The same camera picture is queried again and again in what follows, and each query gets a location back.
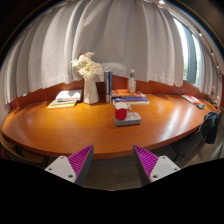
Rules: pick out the white ceramic vase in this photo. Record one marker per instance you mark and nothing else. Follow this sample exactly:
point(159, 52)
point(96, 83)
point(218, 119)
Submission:
point(90, 91)

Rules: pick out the dark chair at left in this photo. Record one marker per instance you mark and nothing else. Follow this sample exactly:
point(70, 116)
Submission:
point(15, 153)

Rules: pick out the dark small device at right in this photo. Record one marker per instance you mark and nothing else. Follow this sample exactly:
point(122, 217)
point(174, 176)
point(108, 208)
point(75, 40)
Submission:
point(200, 106)

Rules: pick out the yellow-green book underneath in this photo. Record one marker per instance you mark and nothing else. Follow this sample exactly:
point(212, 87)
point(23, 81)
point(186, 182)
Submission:
point(57, 105)

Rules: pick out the dark chair at right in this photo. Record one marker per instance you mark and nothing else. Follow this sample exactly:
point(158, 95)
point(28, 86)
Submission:
point(189, 143)

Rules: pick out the white flower bouquet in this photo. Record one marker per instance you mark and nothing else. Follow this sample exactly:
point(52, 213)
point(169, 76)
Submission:
point(85, 66)

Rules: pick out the red book at right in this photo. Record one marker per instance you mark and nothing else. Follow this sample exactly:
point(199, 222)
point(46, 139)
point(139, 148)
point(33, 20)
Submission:
point(191, 99)

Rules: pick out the orange book on stack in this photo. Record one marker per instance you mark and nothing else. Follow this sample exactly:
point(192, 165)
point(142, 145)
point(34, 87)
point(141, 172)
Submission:
point(126, 93)

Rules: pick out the blue book in stack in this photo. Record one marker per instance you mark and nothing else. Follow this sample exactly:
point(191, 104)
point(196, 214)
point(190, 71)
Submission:
point(131, 101)

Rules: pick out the white curtain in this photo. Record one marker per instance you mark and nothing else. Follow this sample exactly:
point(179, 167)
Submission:
point(123, 35)

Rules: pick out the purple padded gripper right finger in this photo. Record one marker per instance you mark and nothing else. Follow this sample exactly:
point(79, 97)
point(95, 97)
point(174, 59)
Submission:
point(151, 167)

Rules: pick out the window with frame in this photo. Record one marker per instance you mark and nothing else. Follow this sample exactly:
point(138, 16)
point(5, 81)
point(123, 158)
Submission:
point(191, 54)

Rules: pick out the white book on left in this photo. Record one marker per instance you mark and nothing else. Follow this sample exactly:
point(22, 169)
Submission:
point(69, 95)

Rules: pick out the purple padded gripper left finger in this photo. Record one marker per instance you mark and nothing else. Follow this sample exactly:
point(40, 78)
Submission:
point(73, 168)

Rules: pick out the upright blue and grey books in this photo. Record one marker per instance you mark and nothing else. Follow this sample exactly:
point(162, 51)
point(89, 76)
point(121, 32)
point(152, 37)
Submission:
point(108, 85)

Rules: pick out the clear plastic water bottle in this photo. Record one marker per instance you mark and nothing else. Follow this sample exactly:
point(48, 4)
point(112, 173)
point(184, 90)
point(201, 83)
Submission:
point(132, 82)

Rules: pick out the dark chair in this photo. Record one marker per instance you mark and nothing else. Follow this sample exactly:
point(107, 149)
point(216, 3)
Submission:
point(189, 143)
point(15, 153)

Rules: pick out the dark jacket on chair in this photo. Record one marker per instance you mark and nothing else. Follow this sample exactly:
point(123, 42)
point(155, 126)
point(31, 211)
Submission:
point(209, 127)

